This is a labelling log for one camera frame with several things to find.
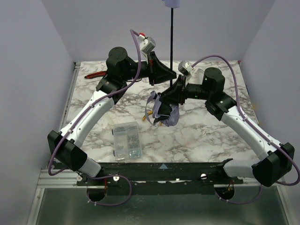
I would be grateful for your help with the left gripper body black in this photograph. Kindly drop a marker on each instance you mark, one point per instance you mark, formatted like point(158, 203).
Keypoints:
point(152, 69)

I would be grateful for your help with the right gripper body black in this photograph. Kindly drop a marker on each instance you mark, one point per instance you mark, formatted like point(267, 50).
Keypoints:
point(183, 89)

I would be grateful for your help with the beige umbrella case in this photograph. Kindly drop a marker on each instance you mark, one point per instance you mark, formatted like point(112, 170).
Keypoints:
point(197, 76)

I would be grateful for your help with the lilac umbrella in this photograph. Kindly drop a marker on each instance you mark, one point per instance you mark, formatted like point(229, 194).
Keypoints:
point(165, 113)

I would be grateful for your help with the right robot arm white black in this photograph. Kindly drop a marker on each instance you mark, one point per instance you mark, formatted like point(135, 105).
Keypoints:
point(274, 158)

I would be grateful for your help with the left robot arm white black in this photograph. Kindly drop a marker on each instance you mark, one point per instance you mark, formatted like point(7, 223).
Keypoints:
point(65, 144)

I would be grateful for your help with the yellow black needle-nose pliers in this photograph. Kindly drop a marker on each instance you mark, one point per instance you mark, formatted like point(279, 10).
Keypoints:
point(147, 115)

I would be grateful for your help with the red black utility knife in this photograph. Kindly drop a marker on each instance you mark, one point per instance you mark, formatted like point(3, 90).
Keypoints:
point(95, 75)

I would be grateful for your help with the clear plastic screw box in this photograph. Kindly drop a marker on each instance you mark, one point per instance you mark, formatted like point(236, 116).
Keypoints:
point(126, 141)

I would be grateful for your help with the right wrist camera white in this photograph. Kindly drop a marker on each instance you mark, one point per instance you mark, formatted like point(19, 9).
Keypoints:
point(185, 68)

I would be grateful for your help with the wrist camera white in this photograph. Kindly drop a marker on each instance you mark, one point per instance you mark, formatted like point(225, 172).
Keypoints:
point(185, 68)
point(147, 44)

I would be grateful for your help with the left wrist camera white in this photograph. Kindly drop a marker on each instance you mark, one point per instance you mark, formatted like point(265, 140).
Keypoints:
point(147, 44)

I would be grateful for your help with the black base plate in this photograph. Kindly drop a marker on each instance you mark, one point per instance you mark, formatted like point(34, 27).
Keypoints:
point(159, 178)

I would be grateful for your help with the aluminium rail frame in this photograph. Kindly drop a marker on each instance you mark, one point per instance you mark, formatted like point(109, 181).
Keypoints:
point(66, 179)

